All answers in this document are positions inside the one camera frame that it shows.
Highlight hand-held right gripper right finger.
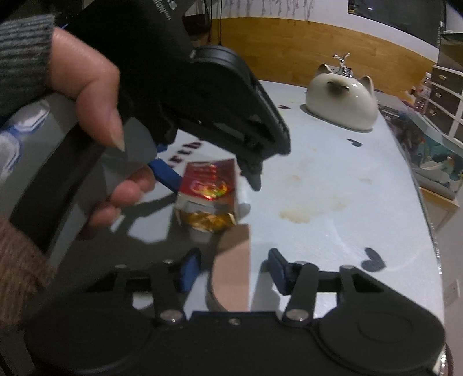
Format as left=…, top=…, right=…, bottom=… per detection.
left=268, top=249, right=386, bottom=326

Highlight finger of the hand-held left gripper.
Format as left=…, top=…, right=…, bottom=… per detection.
left=239, top=156, right=262, bottom=192
left=148, top=159, right=182, bottom=193

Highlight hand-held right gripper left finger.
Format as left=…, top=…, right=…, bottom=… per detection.
left=87, top=248, right=202, bottom=325

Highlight red cigarette box gold foil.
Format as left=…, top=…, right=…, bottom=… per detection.
left=175, top=157, right=242, bottom=233

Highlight person's left forearm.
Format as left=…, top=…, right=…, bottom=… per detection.
left=0, top=14, right=56, bottom=118

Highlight person's left hand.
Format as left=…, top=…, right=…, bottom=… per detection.
left=49, top=27, right=157, bottom=240

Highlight brown cardboard piece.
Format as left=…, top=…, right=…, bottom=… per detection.
left=207, top=223, right=253, bottom=312

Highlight white cat-shaped ceramic jar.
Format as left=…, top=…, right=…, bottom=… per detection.
left=305, top=63, right=379, bottom=131

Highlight silver metal ornament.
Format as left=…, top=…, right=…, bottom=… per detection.
left=332, top=52, right=354, bottom=77

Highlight blue white blurry object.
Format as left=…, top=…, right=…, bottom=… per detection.
left=0, top=99, right=52, bottom=182

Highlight brown knit clothing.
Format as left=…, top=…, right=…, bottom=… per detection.
left=0, top=219, right=56, bottom=328

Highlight colourful printed box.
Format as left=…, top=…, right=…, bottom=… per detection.
left=378, top=103, right=463, bottom=199

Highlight white drawer cabinet dark fronts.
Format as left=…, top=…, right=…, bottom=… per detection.
left=422, top=64, right=463, bottom=146

